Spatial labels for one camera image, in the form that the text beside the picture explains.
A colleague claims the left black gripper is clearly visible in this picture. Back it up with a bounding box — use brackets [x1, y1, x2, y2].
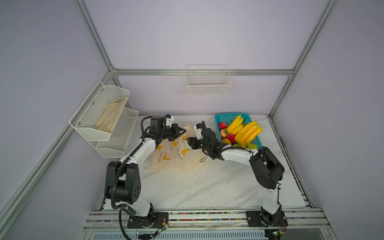
[160, 123, 186, 142]

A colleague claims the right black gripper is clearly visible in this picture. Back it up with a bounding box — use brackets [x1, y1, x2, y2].
[182, 137, 211, 152]

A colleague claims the cream banana print plastic bag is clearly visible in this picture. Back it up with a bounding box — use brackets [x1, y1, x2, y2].
[148, 124, 211, 171]

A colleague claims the red yellow fake apple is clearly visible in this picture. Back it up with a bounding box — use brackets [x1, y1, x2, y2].
[220, 129, 228, 140]

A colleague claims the teal plastic fruit basket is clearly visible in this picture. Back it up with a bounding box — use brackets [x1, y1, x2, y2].
[215, 113, 263, 149]

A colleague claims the large yellow fake banana bunch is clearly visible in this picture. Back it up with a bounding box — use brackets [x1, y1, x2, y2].
[235, 121, 259, 146]

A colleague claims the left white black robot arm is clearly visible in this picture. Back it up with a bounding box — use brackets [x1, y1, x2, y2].
[104, 115, 186, 228]

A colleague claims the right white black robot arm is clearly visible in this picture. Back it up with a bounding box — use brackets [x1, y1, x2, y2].
[187, 122, 287, 227]

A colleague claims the red fake strawberry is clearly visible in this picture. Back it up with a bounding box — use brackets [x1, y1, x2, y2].
[218, 122, 228, 130]

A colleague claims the small yellow fake banana bunch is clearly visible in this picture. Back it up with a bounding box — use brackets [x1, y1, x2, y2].
[226, 115, 244, 134]

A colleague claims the green fake pear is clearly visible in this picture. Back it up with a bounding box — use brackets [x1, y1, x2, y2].
[233, 143, 259, 150]

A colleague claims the white mesh lower shelf bin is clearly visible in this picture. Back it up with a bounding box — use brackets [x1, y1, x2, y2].
[95, 108, 139, 159]

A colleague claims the white mesh shelf bin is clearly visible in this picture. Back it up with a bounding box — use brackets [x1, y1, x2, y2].
[69, 82, 130, 142]
[95, 108, 139, 159]

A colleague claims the beige cloth in bin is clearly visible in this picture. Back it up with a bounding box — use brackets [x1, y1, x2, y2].
[93, 97, 128, 134]

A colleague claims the white mesh upper shelf bin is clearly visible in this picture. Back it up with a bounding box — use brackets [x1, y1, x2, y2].
[69, 82, 130, 142]

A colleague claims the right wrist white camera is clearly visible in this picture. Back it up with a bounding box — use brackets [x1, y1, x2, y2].
[194, 123, 203, 140]

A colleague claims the wrist white camera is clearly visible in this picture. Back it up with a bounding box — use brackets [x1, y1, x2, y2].
[194, 123, 203, 140]
[164, 114, 174, 128]

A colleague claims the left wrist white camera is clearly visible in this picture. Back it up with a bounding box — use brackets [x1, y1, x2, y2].
[164, 114, 174, 128]

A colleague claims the white wire wall basket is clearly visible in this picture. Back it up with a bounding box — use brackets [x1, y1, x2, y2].
[187, 65, 232, 97]

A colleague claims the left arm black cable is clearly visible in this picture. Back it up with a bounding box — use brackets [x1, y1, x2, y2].
[110, 115, 154, 240]

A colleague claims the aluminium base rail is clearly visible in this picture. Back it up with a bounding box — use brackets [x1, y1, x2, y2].
[80, 208, 337, 240]

